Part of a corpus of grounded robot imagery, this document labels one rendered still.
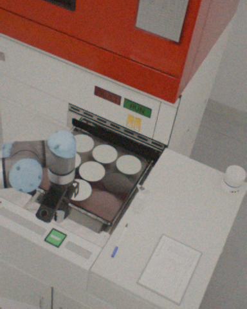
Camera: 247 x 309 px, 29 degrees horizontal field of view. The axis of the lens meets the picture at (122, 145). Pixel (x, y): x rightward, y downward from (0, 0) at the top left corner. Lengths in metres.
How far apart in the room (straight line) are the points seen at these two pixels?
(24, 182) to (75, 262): 0.50
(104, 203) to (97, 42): 0.58
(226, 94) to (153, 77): 1.91
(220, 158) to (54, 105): 1.55
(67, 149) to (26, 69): 0.86
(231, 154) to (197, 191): 1.60
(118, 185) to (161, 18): 0.66
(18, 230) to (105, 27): 0.73
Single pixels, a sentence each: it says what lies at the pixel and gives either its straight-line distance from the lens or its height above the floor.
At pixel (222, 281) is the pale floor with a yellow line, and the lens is 2.77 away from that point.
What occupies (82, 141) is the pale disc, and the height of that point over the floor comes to 0.90.
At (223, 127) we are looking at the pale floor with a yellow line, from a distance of 3.55.
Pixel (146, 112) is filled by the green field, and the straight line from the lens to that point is 1.85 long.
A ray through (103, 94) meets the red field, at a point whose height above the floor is 1.10.
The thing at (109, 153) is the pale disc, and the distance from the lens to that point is 1.94.
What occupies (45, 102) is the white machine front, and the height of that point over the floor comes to 0.92.
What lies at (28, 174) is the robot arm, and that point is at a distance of 1.13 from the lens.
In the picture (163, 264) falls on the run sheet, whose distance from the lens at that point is 1.60.
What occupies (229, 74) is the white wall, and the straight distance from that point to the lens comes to 3.45.
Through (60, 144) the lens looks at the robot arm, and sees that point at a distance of 1.26.
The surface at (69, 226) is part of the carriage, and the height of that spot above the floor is 0.88.
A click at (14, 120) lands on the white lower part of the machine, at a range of 2.32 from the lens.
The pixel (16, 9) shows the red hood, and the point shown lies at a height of 1.36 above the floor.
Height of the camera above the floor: 2.32
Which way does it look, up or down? 46 degrees down
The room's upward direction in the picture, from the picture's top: 10 degrees clockwise
